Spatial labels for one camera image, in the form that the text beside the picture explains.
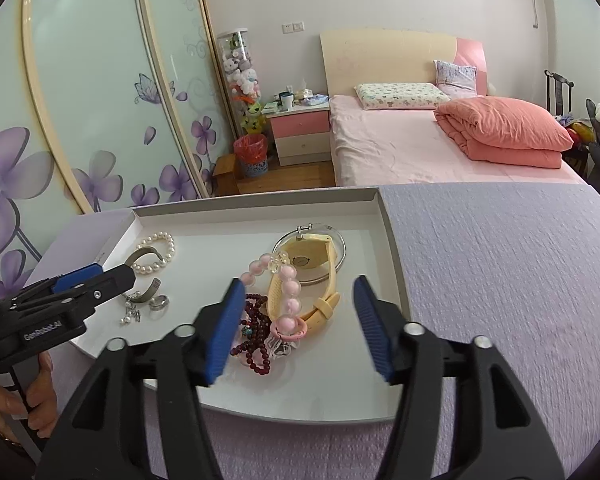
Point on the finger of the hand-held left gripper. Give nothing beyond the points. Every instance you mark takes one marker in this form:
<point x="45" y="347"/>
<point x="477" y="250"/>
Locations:
<point x="77" y="277"/>
<point x="115" y="282"/>

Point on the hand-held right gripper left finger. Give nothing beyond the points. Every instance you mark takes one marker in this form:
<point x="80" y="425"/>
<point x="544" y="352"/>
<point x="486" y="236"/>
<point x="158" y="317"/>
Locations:
<point x="222" y="335"/>

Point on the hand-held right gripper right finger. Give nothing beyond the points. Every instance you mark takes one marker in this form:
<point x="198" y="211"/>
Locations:
<point x="372" y="330"/>

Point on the silver pearl earring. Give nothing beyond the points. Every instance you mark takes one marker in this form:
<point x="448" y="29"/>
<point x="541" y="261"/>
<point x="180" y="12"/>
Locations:
<point x="130" y="315"/>

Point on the silver cuff bangle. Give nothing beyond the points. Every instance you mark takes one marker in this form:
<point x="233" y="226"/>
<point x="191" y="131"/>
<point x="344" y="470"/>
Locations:
<point x="150" y="291"/>

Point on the white jewelry tray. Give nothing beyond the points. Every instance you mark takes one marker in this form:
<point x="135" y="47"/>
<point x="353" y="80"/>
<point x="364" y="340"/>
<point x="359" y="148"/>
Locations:
<point x="305" y="395"/>

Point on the yellow wristwatch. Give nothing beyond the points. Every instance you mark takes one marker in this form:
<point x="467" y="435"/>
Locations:
<point x="305" y="260"/>

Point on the person's left hand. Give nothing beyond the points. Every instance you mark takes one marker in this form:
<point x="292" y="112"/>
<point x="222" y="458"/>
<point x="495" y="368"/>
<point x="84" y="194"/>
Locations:
<point x="42" y="395"/>

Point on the thin silver bangle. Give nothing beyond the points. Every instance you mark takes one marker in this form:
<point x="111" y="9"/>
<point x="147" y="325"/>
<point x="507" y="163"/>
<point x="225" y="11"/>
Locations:
<point x="343" y="247"/>

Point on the small wooden stool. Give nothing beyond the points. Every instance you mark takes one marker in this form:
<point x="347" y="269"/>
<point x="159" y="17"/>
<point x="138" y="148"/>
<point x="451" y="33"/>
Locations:
<point x="226" y="172"/>

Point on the blue bin with red bag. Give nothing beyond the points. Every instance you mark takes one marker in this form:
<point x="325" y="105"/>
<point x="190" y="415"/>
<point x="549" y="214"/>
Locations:
<point x="250" y="157"/>

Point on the pink bed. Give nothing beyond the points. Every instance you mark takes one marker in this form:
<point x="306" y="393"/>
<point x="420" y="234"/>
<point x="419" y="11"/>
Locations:
<point x="380" y="145"/>

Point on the floral sliding door wardrobe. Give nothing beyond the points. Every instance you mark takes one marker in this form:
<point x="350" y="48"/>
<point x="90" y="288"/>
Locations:
<point x="80" y="85"/>

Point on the pink and white nightstand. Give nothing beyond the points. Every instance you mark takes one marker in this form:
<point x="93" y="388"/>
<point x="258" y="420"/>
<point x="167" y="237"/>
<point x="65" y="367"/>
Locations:
<point x="300" y="135"/>

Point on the white floral pillow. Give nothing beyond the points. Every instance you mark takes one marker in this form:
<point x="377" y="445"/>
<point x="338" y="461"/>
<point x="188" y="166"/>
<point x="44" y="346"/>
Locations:
<point x="400" y="96"/>

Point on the blue cloth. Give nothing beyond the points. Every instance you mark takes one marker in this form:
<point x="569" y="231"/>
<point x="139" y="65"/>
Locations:
<point x="315" y="101"/>

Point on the folded coral quilt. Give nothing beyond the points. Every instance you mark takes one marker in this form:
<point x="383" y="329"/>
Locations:
<point x="505" y="130"/>

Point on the clear tube of plush toys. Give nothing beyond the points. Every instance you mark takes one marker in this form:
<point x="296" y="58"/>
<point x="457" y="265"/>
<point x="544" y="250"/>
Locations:
<point x="240" y="75"/>

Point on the tissue box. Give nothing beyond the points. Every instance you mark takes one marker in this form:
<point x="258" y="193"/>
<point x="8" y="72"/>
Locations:
<point x="304" y="93"/>

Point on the lilac pillow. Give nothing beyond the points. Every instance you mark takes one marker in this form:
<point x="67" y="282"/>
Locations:
<point x="455" y="77"/>

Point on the cream and pink headboard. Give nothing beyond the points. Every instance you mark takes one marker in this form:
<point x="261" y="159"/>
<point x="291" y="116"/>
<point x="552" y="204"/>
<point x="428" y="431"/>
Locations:
<point x="380" y="55"/>

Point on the dark wooden chair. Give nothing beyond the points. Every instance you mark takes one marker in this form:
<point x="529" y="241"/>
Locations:
<point x="557" y="90"/>

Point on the white wall socket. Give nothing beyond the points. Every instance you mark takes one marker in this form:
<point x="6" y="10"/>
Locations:
<point x="293" y="26"/>

